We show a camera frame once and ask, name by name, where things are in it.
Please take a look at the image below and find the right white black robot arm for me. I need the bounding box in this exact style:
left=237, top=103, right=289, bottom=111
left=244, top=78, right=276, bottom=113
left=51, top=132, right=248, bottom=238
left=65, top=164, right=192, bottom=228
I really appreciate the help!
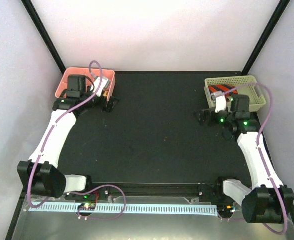
left=195, top=91, right=294, bottom=224

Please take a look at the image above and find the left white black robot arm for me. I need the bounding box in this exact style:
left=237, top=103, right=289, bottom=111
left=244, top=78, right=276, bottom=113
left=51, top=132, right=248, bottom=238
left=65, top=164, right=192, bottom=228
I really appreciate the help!
left=17, top=74, right=115, bottom=200

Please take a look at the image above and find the pink compartment organizer box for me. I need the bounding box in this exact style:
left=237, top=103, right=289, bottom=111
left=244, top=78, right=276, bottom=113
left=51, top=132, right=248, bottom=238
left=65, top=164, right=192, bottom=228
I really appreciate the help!
left=55, top=67, right=115, bottom=101

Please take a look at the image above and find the orange navy striped tie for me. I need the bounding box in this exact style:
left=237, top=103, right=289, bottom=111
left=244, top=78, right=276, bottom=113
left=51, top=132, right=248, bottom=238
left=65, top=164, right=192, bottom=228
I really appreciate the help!
left=208, top=84, right=235, bottom=93

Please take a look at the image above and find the green perforated plastic basket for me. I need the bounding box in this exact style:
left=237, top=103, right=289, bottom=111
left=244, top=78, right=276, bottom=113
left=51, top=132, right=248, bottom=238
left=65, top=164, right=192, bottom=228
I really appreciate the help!
left=204, top=75, right=266, bottom=112

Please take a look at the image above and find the clear acrylic sheet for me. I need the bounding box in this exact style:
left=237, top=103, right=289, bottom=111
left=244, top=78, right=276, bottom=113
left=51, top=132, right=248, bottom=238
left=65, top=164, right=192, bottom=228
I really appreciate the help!
left=6, top=196, right=294, bottom=240

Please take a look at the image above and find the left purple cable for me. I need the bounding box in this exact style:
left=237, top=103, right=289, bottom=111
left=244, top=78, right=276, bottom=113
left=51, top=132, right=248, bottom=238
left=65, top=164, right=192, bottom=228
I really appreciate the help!
left=27, top=60, right=126, bottom=221

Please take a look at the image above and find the purple cable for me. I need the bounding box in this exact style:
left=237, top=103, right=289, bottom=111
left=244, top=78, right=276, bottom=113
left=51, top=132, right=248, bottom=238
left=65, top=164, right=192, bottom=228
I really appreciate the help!
left=27, top=60, right=126, bottom=221
left=213, top=83, right=289, bottom=236

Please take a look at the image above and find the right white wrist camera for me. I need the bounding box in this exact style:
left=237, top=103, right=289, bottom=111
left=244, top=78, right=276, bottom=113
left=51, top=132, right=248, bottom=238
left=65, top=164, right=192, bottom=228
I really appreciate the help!
left=211, top=91, right=227, bottom=114

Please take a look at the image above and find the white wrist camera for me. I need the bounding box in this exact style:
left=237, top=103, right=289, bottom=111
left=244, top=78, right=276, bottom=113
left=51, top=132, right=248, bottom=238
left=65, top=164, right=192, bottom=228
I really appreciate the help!
left=211, top=91, right=227, bottom=114
left=93, top=77, right=111, bottom=97

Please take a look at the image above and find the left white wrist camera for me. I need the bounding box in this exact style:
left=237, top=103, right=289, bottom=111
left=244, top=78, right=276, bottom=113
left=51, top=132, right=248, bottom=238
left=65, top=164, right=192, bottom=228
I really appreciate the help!
left=93, top=77, right=111, bottom=97

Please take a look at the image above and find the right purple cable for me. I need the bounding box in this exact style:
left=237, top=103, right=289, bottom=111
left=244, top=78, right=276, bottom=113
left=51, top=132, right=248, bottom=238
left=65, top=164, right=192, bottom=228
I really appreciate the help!
left=213, top=83, right=289, bottom=236

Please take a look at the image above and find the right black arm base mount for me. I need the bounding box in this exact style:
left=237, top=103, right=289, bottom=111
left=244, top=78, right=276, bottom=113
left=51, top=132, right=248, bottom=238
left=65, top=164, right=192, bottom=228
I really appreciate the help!
left=198, top=184, right=234, bottom=204

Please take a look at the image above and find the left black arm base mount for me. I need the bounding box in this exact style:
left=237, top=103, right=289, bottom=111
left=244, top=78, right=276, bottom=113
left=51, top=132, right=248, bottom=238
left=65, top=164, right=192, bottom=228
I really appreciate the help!
left=65, top=184, right=112, bottom=201

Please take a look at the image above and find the light blue slotted cable duct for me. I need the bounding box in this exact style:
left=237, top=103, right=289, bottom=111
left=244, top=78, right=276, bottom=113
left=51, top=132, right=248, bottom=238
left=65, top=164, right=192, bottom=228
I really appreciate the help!
left=29, top=202, right=218, bottom=217

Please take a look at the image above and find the left black frame post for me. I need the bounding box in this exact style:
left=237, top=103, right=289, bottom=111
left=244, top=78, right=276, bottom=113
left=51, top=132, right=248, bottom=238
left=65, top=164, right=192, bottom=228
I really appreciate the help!
left=21, top=0, right=66, bottom=74

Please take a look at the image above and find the black frame post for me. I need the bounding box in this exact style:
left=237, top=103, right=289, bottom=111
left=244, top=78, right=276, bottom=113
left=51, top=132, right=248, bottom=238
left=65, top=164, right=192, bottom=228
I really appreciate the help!
left=21, top=0, right=66, bottom=74
left=241, top=0, right=290, bottom=76

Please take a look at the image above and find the right black frame post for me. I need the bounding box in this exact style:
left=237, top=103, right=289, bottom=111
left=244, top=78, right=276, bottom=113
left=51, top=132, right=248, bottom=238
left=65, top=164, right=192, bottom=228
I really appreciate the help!
left=241, top=0, right=290, bottom=76

